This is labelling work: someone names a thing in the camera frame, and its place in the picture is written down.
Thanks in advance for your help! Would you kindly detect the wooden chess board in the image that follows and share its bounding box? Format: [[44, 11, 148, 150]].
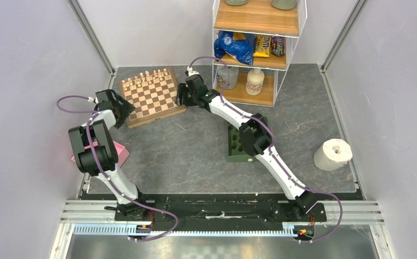
[[119, 67, 187, 128]]

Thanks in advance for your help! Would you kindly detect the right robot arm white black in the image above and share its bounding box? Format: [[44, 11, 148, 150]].
[[176, 74, 317, 221]]

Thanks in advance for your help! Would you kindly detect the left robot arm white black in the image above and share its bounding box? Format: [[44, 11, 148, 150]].
[[69, 90, 149, 221]]

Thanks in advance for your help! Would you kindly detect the clear patterned jug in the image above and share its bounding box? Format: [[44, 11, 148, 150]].
[[216, 67, 239, 90]]

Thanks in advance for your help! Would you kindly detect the pink box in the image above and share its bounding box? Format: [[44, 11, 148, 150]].
[[71, 141, 131, 168]]

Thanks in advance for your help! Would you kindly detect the cream patterned bottle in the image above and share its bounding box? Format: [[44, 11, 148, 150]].
[[245, 68, 265, 96]]

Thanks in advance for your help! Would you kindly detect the blue snack bag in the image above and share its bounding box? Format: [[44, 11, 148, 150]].
[[214, 31, 255, 65]]

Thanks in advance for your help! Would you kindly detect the green tray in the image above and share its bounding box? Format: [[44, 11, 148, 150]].
[[227, 120, 272, 162]]

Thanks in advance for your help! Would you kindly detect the yellow candy bag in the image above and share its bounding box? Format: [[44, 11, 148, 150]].
[[253, 35, 271, 58]]

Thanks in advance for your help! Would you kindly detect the brown candy bag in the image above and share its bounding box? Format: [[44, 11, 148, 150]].
[[271, 36, 286, 58]]

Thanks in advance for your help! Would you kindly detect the green glass jar left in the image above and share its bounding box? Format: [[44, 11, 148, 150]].
[[225, 0, 248, 6]]

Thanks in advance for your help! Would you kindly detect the green glass jar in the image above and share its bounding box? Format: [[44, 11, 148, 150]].
[[271, 0, 297, 10], [225, 0, 248, 6]]

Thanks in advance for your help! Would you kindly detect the green glass jar right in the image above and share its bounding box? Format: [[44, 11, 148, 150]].
[[271, 0, 297, 10]]

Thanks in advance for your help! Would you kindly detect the white paper roll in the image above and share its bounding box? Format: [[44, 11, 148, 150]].
[[313, 139, 353, 171]]

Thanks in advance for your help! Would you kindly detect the wire shelf with wood boards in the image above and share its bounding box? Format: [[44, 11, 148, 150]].
[[212, 1, 307, 106]]

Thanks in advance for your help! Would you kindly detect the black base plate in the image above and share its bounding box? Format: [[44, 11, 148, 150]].
[[114, 194, 327, 223]]

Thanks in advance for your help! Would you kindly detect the aluminium rail frame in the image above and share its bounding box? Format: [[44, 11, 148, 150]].
[[61, 200, 385, 237]]

